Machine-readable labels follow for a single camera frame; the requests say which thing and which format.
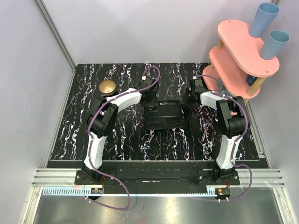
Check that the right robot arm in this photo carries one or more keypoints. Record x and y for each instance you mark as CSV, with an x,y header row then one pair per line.
x,y
232,121

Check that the pink three-tier shelf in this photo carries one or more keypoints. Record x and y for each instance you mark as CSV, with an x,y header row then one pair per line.
x,y
236,56

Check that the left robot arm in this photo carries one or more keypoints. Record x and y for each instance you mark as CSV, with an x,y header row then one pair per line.
x,y
100,123

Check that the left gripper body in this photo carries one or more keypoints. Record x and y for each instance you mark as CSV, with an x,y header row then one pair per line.
x,y
149,100

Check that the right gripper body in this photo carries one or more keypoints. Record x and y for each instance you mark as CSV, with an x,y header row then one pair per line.
x,y
187,98

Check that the bronze bowl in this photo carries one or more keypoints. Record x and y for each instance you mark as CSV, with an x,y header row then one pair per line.
x,y
107,87

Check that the blue cup upper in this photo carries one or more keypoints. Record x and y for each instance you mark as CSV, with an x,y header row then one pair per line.
x,y
264,16

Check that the teal patterned mug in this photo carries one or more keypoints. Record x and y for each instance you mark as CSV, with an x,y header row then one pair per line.
x,y
225,92

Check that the blue cup lower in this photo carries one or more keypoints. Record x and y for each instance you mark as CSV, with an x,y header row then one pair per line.
x,y
274,44

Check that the aluminium rail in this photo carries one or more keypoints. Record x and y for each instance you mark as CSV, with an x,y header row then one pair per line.
x,y
52,176

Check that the silver scissors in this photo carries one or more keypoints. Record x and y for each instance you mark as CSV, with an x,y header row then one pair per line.
x,y
206,124
158,104

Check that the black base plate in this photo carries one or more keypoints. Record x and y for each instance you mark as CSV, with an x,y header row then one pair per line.
x,y
208,171

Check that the dark blue cup on shelf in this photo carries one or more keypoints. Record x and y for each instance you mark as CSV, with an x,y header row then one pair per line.
x,y
250,79

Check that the black zip tool case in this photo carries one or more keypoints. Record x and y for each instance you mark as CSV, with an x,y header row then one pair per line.
x,y
166,117

